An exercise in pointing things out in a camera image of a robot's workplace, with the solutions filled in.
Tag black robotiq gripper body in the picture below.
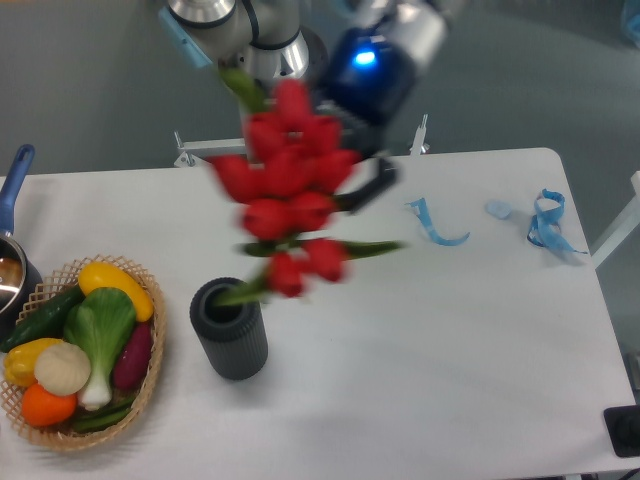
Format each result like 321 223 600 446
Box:
314 28 417 155

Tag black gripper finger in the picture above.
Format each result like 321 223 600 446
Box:
334 157 399 214

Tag red tulip bouquet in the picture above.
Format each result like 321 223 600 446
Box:
206 68 403 306

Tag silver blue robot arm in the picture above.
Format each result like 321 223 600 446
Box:
158 1 465 213

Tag dark grey ribbed vase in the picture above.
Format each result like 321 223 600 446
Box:
189 277 269 381

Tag curved blue tape strip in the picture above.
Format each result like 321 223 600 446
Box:
405 197 470 247

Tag light blue bottle cap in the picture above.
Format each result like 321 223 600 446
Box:
485 200 512 220

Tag tangled blue tape strip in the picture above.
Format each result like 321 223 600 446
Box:
526 189 589 256

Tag yellow squash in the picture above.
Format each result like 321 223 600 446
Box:
78 261 154 322

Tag purple sweet potato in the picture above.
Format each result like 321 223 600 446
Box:
112 323 153 390

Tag green bok choy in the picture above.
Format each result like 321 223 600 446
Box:
63 287 136 412

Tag woven wicker basket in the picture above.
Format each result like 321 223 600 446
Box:
1 254 167 452

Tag green cucumber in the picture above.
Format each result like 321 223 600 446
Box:
1 285 84 353

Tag white garlic bulb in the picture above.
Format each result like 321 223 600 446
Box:
34 342 91 396

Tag green bean pods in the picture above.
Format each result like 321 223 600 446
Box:
71 396 134 434

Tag black device at edge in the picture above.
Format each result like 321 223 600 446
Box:
603 405 639 458

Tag yellow bell pepper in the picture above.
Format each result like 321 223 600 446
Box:
3 338 63 388

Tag orange fruit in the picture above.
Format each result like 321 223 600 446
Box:
21 383 77 427

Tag white frame leg right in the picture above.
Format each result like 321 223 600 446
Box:
591 171 639 269

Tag blue handled saucepan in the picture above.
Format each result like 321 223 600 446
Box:
1 144 42 341

